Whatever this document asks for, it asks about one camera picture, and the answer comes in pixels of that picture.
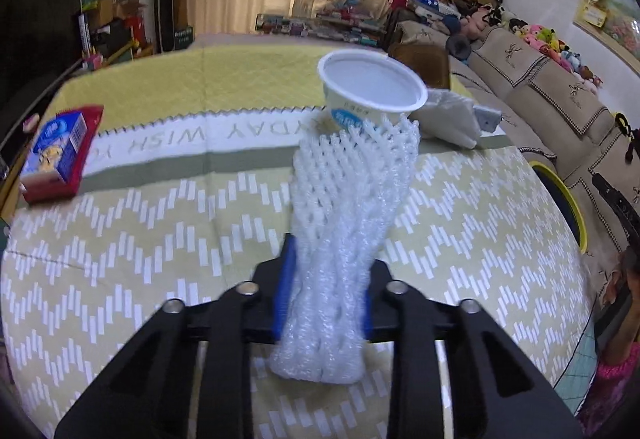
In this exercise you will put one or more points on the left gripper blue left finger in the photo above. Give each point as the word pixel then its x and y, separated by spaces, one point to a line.
pixel 282 295

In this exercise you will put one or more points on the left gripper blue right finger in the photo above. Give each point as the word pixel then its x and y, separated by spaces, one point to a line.
pixel 366 319

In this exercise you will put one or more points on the white foam net sleeve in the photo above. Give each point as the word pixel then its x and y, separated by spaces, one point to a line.
pixel 346 192

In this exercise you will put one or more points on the white blue tube packet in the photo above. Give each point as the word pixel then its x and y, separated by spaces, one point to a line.
pixel 487 118

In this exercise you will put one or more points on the white plastic bowl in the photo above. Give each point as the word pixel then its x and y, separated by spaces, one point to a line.
pixel 363 85

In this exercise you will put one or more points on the white tissue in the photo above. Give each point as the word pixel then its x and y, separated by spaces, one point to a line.
pixel 449 117

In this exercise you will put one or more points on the yellow rimmed dark trash bin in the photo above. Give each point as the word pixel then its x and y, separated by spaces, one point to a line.
pixel 565 201

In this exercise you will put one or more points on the black yellow monkey plush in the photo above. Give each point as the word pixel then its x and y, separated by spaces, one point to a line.
pixel 632 135

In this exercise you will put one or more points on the beige sectional sofa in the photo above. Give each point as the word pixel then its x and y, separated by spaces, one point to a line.
pixel 552 118

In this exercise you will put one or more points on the patterned green yellow tablecloth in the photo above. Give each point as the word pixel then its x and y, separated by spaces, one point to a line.
pixel 187 188

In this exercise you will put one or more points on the pile of plush toys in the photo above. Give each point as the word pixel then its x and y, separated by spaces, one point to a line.
pixel 462 34

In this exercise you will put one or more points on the framed flower painting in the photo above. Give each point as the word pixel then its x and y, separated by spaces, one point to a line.
pixel 615 24

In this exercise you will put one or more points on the red blue snack box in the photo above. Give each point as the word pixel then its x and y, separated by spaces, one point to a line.
pixel 54 164

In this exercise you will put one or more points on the low glass shelf with books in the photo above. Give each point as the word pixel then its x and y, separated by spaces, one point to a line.
pixel 335 29

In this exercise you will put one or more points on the red fire extinguisher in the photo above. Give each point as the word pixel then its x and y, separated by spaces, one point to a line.
pixel 135 25

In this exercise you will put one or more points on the black tower fan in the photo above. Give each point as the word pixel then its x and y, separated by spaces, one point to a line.
pixel 164 25

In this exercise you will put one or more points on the black flat television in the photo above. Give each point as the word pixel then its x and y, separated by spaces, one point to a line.
pixel 39 42

